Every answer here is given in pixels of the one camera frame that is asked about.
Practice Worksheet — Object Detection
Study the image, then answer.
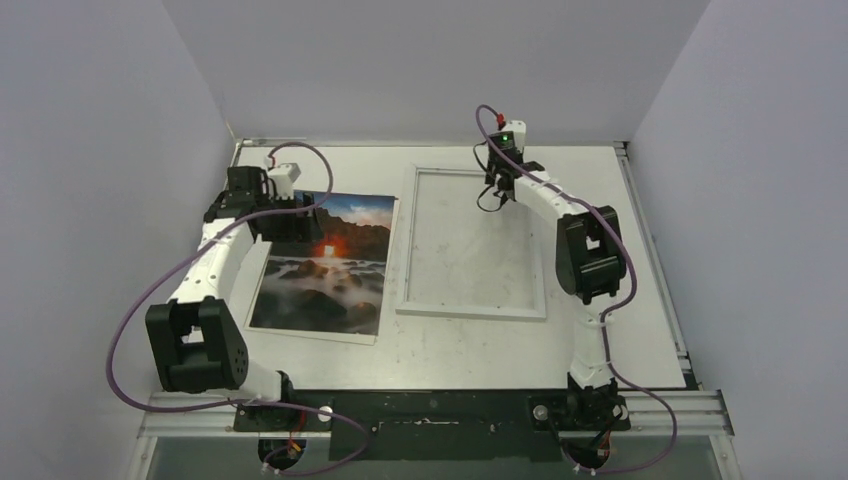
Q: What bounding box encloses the landscape sunset photo print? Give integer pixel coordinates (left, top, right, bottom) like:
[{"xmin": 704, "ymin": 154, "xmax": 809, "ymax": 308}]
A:
[{"xmin": 245, "ymin": 193, "xmax": 396, "ymax": 345}]

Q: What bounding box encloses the white picture frame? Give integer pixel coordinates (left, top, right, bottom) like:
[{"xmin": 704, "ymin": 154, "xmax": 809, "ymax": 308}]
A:
[{"xmin": 395, "ymin": 165, "xmax": 547, "ymax": 322}]

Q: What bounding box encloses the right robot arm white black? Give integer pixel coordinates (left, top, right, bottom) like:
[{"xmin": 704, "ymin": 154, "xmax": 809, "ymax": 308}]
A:
[{"xmin": 485, "ymin": 133, "xmax": 627, "ymax": 430}]

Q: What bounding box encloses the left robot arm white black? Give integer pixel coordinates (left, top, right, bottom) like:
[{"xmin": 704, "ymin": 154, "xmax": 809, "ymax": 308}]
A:
[{"xmin": 145, "ymin": 163, "xmax": 321, "ymax": 431}]

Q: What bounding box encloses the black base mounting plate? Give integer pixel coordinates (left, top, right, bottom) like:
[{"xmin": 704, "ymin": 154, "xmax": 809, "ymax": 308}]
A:
[{"xmin": 233, "ymin": 389, "xmax": 631, "ymax": 462}]

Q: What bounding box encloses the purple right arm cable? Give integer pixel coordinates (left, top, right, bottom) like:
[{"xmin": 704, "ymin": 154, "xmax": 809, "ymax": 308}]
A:
[{"xmin": 474, "ymin": 104, "xmax": 680, "ymax": 477}]

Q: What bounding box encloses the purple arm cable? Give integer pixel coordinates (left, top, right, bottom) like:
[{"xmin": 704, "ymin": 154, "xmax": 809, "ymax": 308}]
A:
[
  {"xmin": 104, "ymin": 141, "xmax": 370, "ymax": 478},
  {"xmin": 474, "ymin": 104, "xmax": 680, "ymax": 477}
]

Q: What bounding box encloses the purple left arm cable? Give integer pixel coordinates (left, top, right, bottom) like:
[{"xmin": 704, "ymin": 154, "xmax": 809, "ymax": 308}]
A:
[{"xmin": 104, "ymin": 141, "xmax": 370, "ymax": 478}]

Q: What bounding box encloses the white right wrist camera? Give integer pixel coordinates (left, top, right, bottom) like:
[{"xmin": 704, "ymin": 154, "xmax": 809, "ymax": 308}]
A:
[{"xmin": 493, "ymin": 116, "xmax": 527, "ymax": 152}]

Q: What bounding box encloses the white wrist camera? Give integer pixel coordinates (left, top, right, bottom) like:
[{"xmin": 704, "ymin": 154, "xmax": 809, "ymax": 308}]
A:
[
  {"xmin": 493, "ymin": 116, "xmax": 527, "ymax": 152},
  {"xmin": 265, "ymin": 157, "xmax": 301, "ymax": 200}
]

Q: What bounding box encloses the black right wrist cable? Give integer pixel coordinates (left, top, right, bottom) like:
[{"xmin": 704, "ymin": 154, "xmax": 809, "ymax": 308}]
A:
[{"xmin": 471, "ymin": 142, "xmax": 513, "ymax": 215}]

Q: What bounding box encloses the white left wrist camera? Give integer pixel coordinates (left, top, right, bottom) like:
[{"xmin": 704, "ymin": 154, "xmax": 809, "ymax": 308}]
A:
[{"xmin": 265, "ymin": 157, "xmax": 301, "ymax": 200}]

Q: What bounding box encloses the aluminium front rail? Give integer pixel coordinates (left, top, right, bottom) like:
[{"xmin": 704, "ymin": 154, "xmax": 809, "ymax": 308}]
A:
[{"xmin": 139, "ymin": 390, "xmax": 735, "ymax": 438}]

